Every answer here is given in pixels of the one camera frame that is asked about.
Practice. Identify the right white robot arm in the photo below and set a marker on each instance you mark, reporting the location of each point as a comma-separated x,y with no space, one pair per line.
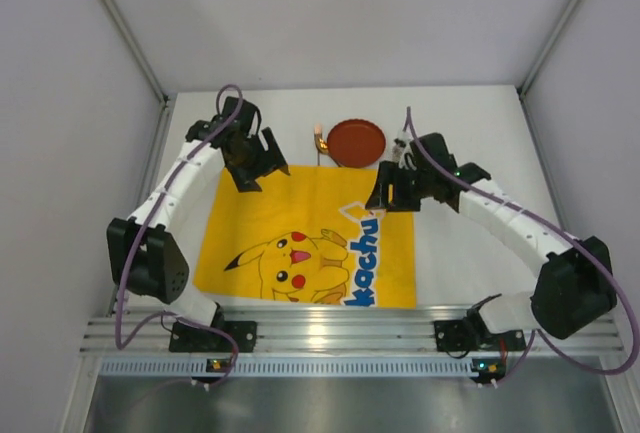
571,290

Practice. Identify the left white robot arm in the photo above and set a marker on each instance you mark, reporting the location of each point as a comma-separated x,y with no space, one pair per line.
144,254

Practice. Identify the perforated cable tray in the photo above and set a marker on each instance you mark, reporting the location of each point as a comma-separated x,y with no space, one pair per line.
299,367

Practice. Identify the left aluminium corner post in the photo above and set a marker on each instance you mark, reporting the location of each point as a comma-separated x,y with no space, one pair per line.
125,32

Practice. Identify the right aluminium corner post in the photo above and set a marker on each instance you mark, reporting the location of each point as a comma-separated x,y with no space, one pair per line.
558,29

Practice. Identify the small metal cup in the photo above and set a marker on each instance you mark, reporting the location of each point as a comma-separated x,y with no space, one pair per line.
397,150

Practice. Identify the red scalloped plastic plate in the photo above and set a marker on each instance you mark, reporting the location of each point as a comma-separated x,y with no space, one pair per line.
357,143

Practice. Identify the gold fork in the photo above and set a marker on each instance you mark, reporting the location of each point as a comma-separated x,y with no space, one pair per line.
319,142

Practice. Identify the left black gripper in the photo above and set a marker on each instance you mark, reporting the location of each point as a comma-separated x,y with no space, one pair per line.
258,163

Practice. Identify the gold spoon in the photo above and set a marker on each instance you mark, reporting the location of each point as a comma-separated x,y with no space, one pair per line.
326,151

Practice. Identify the aluminium mounting rail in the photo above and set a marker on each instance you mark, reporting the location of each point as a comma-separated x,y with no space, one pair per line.
337,331

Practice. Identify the yellow Pikachu placemat cloth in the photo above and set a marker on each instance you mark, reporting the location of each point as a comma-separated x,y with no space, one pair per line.
307,237

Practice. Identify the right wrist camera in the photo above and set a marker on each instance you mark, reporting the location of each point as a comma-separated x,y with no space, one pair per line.
408,160

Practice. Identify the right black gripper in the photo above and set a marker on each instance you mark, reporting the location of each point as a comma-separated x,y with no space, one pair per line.
400,189

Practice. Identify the aluminium corner post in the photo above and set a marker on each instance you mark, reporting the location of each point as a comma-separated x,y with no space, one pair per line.
125,32
558,29

